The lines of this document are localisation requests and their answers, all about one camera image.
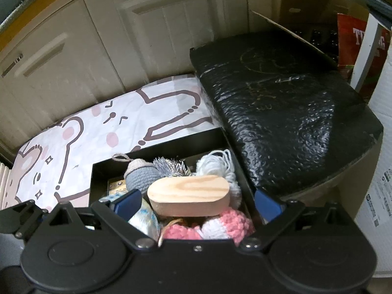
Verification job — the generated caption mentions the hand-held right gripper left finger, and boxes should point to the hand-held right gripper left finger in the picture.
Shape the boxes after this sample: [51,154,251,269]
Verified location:
[50,188,157,251]

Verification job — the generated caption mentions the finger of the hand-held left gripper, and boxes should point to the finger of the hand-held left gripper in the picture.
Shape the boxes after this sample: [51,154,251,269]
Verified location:
[0,200,51,240]

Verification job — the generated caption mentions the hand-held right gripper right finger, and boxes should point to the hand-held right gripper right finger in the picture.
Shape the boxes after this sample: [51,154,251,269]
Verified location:
[238,189,349,251]

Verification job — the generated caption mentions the yellow tissue pack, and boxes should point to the yellow tissue pack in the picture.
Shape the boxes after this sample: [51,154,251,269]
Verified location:
[107,180,129,195]

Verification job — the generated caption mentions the floral fabric pouch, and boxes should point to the floral fabric pouch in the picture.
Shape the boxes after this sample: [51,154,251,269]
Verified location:
[101,190,163,243]

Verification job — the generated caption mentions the grey crochet doll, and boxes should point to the grey crochet doll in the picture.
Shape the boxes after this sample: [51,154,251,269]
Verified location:
[111,154,161,195]

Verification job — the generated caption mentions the pink crochet doll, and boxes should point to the pink crochet doll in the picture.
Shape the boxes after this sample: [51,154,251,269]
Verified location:
[159,208,257,241]

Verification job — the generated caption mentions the grey tassel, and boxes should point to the grey tassel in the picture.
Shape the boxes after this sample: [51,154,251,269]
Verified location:
[152,156,194,178]

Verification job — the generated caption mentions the oval wooden box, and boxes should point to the oval wooden box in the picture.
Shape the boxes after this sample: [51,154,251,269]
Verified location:
[147,174,230,217]

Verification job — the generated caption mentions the white yarn bundle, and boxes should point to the white yarn bundle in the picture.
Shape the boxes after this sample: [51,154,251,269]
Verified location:
[194,149,241,206]

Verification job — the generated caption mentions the black cardboard box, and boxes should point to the black cardboard box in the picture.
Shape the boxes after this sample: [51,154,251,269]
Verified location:
[89,127,264,243]

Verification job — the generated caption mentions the white ribbed suitcase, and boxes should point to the white ribbed suitcase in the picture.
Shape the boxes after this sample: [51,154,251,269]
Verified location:
[0,162,14,210]

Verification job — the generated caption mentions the cartoon bear printed blanket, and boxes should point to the cartoon bear printed blanket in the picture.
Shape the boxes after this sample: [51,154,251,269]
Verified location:
[0,76,223,214]

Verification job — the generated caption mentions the black bubble wrap package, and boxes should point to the black bubble wrap package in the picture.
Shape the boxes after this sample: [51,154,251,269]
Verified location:
[189,30,384,200]

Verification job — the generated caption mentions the white bubble wrap package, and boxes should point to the white bubble wrap package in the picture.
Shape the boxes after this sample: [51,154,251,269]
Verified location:
[353,52,392,283]

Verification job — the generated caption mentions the red printed box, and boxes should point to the red printed box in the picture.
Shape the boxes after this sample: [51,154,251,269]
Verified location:
[336,12,390,84]

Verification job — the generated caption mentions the white flat panel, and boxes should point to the white flat panel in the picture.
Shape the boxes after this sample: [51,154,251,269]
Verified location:
[349,0,392,90]

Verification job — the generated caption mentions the brown cardboard box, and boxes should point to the brown cardboard box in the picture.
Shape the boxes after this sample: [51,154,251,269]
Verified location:
[249,0,341,65]

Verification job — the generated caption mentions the grey countertop with wooden edge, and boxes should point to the grey countertop with wooden edge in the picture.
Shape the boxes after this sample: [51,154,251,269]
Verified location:
[0,0,89,32]

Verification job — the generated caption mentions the blue grey folded mat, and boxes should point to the blue grey folded mat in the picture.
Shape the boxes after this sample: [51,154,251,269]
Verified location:
[364,0,392,16]

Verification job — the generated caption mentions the metal cabinet handle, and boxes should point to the metal cabinet handle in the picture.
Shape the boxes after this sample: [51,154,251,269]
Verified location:
[0,53,25,78]

